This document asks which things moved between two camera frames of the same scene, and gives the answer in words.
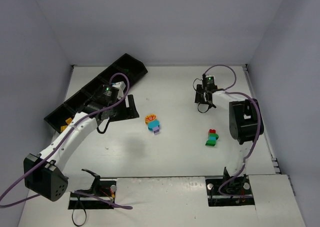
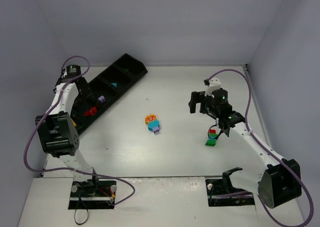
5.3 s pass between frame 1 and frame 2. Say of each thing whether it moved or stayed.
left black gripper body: moved
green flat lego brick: stayed
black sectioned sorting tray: stayed
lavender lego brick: stayed
